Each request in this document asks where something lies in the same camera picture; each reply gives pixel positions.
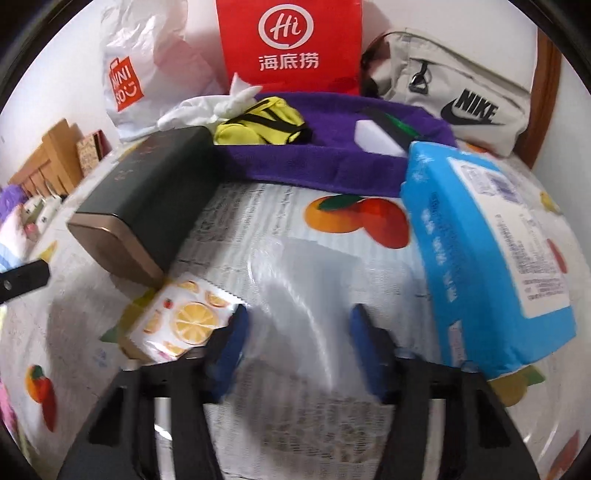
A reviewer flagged purple towel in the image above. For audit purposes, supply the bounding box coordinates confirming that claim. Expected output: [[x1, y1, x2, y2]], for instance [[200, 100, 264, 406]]
[[212, 91, 458, 197]]

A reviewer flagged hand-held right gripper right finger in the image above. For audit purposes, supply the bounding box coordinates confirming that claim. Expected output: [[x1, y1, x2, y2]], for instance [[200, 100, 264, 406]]
[[348, 304, 541, 480]]

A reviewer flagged dark green box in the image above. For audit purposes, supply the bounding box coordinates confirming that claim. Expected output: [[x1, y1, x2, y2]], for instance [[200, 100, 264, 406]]
[[67, 126, 222, 287]]

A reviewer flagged white and pink plush toy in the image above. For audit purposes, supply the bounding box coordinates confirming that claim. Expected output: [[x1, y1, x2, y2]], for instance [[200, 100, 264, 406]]
[[0, 203, 40, 273]]

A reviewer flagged wooden door frame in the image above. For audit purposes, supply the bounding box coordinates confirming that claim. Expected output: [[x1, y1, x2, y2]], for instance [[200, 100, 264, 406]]
[[526, 32, 561, 169]]

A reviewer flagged green snack packet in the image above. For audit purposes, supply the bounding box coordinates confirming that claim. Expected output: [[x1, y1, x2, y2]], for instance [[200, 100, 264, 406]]
[[360, 107, 423, 139]]

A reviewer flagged fruit print tablecloth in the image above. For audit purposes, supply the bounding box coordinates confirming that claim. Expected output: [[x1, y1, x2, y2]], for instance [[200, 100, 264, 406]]
[[0, 138, 591, 480]]

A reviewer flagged white cloth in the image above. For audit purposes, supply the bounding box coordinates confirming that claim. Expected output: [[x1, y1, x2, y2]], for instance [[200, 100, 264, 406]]
[[157, 72, 264, 134]]

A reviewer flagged orange slice print packet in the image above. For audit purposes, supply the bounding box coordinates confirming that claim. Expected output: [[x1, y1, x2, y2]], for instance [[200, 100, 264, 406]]
[[117, 272, 245, 365]]

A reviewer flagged grey sling bag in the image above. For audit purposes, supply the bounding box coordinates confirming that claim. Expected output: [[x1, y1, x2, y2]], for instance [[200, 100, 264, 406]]
[[360, 28, 532, 158]]

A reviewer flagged blue tissue pack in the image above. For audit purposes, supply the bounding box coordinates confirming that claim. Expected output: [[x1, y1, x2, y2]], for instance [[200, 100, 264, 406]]
[[399, 140, 578, 379]]

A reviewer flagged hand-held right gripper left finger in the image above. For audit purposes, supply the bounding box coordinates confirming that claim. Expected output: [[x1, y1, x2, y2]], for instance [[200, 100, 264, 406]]
[[55, 305, 250, 480]]

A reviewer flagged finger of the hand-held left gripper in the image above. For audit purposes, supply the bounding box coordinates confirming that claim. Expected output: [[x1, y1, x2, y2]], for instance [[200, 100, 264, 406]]
[[0, 260, 51, 305]]

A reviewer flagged purple plush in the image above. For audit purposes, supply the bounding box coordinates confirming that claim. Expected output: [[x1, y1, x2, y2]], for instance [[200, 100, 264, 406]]
[[0, 185, 28, 222]]

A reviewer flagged wooden furniture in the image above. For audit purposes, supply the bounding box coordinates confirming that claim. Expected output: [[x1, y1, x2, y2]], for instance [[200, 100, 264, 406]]
[[9, 117, 86, 199]]

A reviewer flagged red paper bag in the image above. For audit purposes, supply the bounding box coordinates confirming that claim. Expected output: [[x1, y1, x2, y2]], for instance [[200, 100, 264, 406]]
[[216, 0, 363, 97]]

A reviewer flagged white plastic shopping bag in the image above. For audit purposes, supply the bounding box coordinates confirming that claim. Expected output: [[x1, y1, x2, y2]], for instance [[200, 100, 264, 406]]
[[102, 0, 232, 141]]

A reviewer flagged translucent plastic bag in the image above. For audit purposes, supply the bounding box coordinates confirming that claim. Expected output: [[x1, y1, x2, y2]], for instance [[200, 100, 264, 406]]
[[249, 237, 416, 393]]

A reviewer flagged framed board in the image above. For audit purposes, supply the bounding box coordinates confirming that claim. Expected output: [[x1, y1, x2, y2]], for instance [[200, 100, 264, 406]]
[[76, 130, 112, 176]]

